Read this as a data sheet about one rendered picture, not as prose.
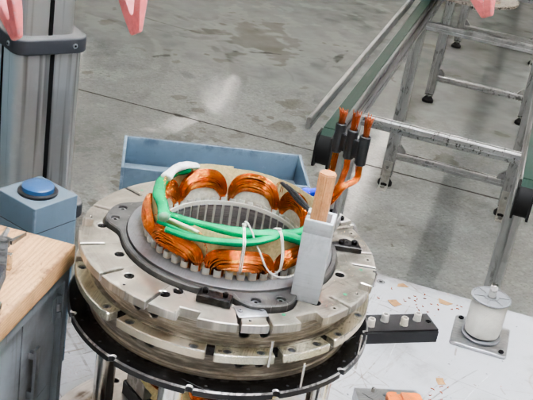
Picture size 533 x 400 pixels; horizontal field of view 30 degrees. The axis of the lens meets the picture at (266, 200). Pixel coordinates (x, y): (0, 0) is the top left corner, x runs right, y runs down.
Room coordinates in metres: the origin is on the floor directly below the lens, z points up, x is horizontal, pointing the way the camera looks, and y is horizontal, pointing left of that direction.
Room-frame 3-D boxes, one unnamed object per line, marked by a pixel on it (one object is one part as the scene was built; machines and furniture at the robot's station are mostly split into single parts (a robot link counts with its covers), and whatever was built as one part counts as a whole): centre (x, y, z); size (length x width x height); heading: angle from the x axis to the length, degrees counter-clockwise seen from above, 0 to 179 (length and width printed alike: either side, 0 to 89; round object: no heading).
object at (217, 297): (0.82, 0.03, 1.10); 0.03 x 0.01 x 0.01; 83
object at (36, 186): (1.11, 0.28, 1.04); 0.04 x 0.04 x 0.01
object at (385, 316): (1.33, -0.23, 0.81); 0.10 x 0.02 x 0.01; 110
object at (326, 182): (0.86, -0.05, 1.20); 0.02 x 0.02 x 0.06
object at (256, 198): (1.02, 0.01, 1.12); 0.05 x 0.01 x 0.02; 84
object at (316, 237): (0.86, -0.06, 1.14); 0.03 x 0.03 x 0.09; 84
